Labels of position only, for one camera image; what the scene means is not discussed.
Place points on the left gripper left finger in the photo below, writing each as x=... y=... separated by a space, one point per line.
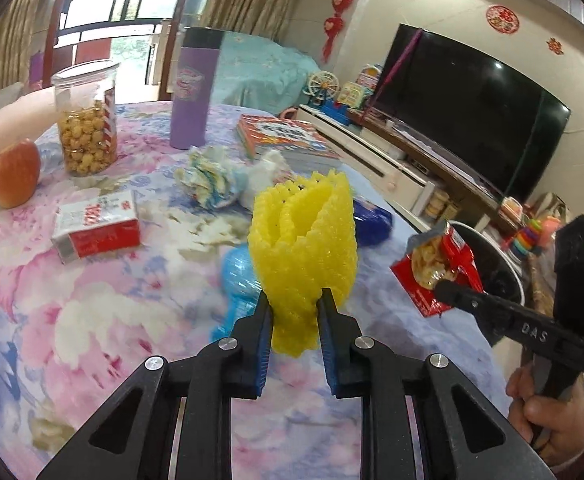
x=173 y=419

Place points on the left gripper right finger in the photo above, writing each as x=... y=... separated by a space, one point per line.
x=420 y=419

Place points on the red chips bag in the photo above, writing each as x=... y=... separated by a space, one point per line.
x=439 y=254

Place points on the white red milk carton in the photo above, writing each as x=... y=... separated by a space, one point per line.
x=104 y=224

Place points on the yellow foam fruit net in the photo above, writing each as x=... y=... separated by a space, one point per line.
x=302 y=240

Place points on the blue cookie bag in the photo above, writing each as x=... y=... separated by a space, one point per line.
x=373 y=224

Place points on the white trash bin black bag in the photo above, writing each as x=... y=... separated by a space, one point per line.
x=496 y=273

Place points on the right hand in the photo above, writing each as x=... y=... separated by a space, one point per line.
x=563 y=419

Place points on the light blue small wrapper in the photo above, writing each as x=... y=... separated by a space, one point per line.
x=241 y=287

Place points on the floral tablecloth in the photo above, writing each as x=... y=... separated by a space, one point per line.
x=71 y=333

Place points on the crumpled colourful paper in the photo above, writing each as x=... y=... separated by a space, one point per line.
x=211 y=177

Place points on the black television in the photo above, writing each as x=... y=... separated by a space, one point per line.
x=494 y=119

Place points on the crumpled white tissue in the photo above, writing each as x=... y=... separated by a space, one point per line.
x=268 y=171

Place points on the red apple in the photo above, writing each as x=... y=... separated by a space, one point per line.
x=20 y=166

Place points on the stack of books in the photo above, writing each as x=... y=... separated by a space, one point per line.
x=300 y=144

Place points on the colourful toy house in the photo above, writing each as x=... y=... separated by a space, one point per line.
x=352 y=95

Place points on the clear popcorn jar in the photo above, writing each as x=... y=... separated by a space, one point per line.
x=84 y=97

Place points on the purple thermos bottle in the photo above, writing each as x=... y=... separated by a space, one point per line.
x=195 y=74

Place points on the ferris wheel toy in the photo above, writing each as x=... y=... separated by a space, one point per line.
x=321 y=86

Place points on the left beige curtain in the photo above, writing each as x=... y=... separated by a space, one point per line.
x=16 y=26

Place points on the balcony glass door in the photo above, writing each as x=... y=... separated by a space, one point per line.
x=134 y=33

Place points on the red hanging lantern decoration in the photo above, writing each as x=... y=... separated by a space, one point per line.
x=333 y=26

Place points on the rainbow stacking ring toy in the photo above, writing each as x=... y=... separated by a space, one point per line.
x=526 y=241

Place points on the round red wall sticker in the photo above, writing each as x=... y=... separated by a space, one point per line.
x=502 y=19

